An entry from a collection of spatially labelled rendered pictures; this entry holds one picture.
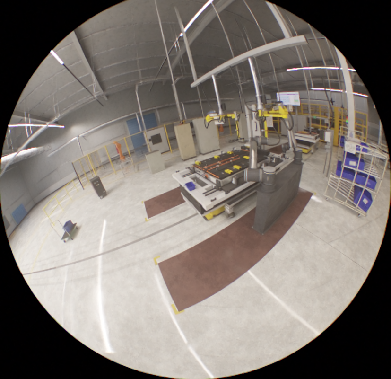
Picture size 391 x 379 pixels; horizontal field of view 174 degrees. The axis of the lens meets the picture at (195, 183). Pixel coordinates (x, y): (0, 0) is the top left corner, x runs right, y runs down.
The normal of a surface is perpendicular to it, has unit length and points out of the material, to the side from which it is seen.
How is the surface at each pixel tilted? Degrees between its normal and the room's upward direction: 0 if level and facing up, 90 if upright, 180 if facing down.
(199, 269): 0
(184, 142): 90
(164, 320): 0
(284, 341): 0
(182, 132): 90
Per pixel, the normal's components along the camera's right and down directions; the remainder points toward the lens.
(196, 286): -0.19, -0.87
